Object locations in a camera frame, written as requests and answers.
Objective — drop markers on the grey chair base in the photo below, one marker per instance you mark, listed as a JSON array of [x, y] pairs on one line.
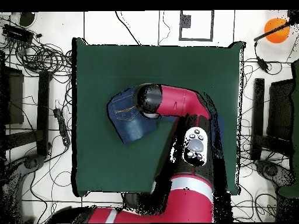
[[271, 170], [30, 163]]

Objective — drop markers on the orange round object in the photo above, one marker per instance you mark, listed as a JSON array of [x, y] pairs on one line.
[[278, 37]]

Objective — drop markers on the blue denim jeans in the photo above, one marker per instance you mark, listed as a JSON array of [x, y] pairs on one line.
[[126, 121]]

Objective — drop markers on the dark round object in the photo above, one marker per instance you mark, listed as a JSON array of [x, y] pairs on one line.
[[27, 18]]

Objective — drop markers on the black device box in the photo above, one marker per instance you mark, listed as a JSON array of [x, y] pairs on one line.
[[17, 33]]

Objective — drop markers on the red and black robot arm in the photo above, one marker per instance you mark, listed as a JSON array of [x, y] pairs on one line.
[[182, 102]]

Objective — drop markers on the dark green table cloth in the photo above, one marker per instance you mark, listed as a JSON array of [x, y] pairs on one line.
[[105, 163]]

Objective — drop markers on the black stand foot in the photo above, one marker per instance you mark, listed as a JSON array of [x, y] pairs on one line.
[[43, 112], [258, 112]]

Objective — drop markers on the black power strip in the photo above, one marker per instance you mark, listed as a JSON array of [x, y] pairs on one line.
[[62, 126]]

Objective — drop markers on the dark box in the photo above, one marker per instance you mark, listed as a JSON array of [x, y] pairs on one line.
[[280, 109], [14, 98]]

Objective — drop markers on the dark green hanging cloth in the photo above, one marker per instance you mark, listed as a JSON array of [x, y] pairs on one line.
[[296, 116]]

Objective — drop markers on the black rod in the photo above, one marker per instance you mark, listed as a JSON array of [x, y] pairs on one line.
[[268, 33]]

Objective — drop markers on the black power adapter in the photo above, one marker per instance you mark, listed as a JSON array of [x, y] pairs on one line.
[[262, 64]]

